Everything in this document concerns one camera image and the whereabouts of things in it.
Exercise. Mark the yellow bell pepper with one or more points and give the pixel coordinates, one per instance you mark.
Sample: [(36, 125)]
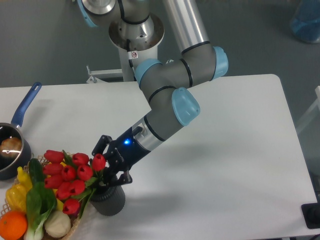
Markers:
[(16, 198)]

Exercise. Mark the woven wicker basket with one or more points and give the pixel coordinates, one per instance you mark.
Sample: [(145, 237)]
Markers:
[(74, 221)]

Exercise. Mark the green bok choy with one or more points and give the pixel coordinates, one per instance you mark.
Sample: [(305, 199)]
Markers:
[(40, 202)]

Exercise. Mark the white frame at right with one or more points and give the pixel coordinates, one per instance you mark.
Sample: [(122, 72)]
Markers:
[(310, 114)]

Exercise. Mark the dark grey ribbed vase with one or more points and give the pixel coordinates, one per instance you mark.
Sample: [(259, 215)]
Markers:
[(108, 200)]

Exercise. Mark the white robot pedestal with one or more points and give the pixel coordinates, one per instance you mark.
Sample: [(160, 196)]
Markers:
[(125, 65)]

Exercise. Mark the orange fruit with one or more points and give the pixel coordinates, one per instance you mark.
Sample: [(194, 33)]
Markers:
[(13, 225)]

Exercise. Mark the red tulip bouquet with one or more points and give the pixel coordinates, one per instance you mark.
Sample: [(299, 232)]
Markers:
[(80, 176)]

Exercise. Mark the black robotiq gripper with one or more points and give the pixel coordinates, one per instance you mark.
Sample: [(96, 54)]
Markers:
[(122, 153)]

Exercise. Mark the black device at edge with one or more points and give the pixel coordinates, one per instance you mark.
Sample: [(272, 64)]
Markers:
[(311, 214)]

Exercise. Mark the yellow corn cob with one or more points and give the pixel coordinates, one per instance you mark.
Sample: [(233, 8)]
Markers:
[(59, 205)]

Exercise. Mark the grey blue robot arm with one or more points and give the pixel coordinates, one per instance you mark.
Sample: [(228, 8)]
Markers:
[(165, 86)]

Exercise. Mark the green cucumber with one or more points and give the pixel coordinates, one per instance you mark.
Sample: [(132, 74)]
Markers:
[(35, 170)]

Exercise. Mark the blue handled saucepan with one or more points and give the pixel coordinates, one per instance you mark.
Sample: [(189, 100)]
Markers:
[(8, 166)]

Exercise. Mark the blue translucent container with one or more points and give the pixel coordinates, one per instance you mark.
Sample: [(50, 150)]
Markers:
[(305, 23)]

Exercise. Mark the brown bread bun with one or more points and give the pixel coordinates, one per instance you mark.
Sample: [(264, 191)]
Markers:
[(11, 147)]

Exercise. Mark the beige mushroom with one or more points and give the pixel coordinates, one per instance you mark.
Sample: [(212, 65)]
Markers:
[(58, 224)]

